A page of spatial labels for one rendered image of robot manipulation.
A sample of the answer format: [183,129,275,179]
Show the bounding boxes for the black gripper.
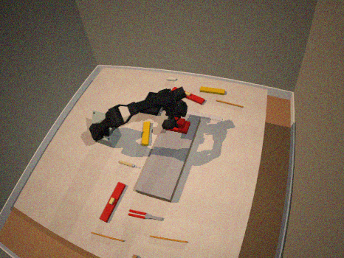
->
[162,100,183,129]

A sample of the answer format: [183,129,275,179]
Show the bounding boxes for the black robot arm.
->
[89,87,188,141]

